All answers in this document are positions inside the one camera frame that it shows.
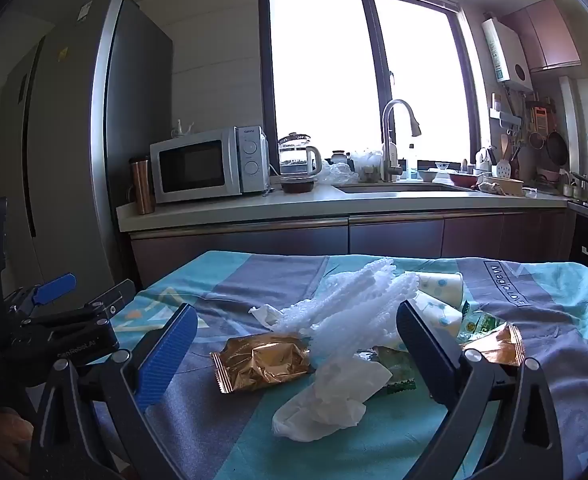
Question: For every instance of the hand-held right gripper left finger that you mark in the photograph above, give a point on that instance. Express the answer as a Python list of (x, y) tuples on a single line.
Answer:
[(169, 355)]

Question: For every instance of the clear food container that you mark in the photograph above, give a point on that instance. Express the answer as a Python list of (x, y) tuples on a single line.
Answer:
[(367, 167)]

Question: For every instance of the white bowl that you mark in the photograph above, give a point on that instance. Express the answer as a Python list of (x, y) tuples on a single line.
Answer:
[(428, 176)]

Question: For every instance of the glass electric kettle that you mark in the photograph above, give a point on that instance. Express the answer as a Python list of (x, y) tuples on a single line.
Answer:
[(296, 157)]

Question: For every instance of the gold foil snack wrapper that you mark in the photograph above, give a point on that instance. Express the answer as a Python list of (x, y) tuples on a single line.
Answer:
[(498, 346), (261, 362)]

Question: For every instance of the dark red kettle base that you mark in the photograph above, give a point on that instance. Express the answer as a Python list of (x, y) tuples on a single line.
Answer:
[(298, 186)]

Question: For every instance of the brown wall cabinet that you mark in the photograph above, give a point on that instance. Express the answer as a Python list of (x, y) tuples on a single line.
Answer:
[(543, 35)]

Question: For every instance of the copper travel tumbler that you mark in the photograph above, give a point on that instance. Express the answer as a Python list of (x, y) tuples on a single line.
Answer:
[(143, 185)]

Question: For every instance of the small white ornament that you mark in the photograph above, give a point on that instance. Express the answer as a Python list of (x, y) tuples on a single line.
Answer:
[(180, 130)]

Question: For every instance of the wall utensil rack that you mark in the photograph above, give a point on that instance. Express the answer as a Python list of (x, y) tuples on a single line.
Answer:
[(504, 116)]

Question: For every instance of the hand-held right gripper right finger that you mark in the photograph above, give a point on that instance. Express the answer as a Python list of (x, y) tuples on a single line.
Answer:
[(423, 350)]

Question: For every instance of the hanging frying pan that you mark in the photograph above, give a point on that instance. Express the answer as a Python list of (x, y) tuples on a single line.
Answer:
[(556, 149)]

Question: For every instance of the kitchen sink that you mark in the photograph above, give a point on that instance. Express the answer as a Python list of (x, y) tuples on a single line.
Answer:
[(398, 188)]

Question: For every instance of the small white tissue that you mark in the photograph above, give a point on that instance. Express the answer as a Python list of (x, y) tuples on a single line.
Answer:
[(264, 316)]

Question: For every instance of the person's left hand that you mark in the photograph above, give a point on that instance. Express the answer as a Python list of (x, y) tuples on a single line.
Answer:
[(4, 435)]

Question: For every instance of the dark lidded jar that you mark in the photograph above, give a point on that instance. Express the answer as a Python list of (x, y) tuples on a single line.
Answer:
[(339, 157)]

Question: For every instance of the brown base cabinets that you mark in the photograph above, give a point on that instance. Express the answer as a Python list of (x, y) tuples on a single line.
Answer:
[(274, 247)]

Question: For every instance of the white water heater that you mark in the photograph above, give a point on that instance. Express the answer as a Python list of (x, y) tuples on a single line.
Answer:
[(506, 55)]

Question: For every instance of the silver refrigerator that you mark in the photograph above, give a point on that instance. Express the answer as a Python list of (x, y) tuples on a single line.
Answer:
[(64, 160)]

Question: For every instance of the clear plastic bag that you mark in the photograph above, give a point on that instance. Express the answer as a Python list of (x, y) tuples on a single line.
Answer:
[(339, 174)]

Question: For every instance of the red bowl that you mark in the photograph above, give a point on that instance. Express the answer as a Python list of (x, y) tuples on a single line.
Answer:
[(466, 179)]

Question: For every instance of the teal and grey printed blanket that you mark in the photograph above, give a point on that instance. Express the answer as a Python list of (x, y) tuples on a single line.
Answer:
[(224, 440)]

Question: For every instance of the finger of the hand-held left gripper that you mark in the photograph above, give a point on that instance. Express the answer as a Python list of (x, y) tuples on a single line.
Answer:
[(54, 290), (99, 306)]

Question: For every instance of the dark framed window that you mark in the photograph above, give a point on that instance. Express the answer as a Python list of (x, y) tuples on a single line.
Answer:
[(324, 85)]

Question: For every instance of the white kitchen countertop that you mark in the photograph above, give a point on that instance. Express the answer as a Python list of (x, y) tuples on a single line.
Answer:
[(324, 205)]

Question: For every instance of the large white tissue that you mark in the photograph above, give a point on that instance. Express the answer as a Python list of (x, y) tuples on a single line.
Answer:
[(324, 405)]

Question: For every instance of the white microwave oven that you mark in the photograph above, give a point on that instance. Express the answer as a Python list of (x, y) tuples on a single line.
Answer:
[(194, 165)]

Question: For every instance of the steel kitchen faucet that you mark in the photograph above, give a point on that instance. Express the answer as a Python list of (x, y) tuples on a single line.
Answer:
[(388, 160)]

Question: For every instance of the clear bottle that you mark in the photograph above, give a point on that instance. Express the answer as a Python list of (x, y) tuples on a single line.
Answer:
[(412, 162)]

